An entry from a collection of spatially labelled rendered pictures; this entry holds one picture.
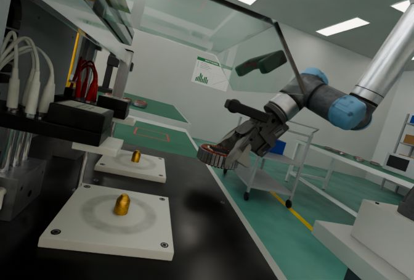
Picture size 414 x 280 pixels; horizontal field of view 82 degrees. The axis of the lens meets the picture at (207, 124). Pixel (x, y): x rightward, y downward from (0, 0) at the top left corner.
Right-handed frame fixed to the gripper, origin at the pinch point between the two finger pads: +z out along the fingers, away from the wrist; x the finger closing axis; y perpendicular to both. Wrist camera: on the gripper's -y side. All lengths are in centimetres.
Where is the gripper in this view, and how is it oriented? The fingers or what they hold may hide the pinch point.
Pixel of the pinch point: (215, 156)
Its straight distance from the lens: 62.7
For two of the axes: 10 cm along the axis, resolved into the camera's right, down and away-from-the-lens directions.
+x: -2.0, -1.5, 9.7
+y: 6.3, 7.4, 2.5
